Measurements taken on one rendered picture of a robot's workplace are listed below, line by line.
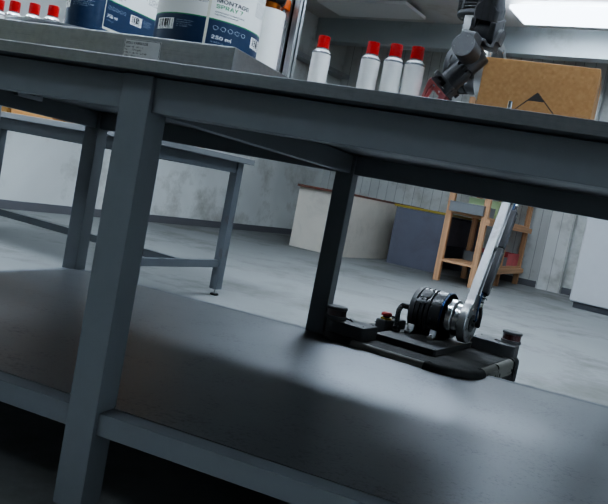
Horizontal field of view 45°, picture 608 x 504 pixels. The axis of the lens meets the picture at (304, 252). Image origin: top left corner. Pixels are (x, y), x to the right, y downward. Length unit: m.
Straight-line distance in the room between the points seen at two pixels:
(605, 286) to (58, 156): 5.57
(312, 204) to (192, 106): 7.36
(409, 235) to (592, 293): 2.22
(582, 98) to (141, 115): 1.22
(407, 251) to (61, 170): 4.06
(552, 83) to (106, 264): 1.29
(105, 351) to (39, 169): 6.07
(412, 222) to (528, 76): 6.89
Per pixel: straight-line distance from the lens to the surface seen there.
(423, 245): 8.86
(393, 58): 1.97
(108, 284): 1.31
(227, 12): 1.41
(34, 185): 7.33
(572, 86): 2.10
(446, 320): 2.52
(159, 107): 1.28
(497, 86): 2.12
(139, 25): 1.73
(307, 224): 8.59
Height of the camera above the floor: 0.67
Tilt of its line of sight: 5 degrees down
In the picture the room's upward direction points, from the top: 11 degrees clockwise
